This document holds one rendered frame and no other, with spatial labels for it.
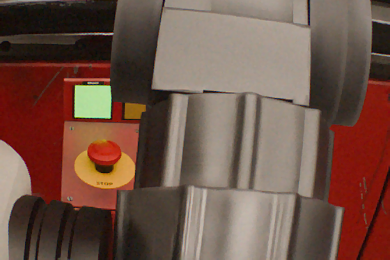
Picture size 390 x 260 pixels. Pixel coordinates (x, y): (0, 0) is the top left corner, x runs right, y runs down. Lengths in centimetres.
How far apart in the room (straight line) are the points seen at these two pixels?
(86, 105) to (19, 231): 76
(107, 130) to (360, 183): 47
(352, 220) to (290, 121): 112
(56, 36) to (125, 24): 84
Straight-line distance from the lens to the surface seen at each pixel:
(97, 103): 104
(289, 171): 29
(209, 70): 30
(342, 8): 33
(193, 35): 31
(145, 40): 33
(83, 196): 95
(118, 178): 97
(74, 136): 103
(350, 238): 144
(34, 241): 28
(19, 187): 31
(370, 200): 138
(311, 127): 30
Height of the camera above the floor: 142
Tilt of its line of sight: 36 degrees down
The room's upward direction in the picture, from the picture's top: 6 degrees clockwise
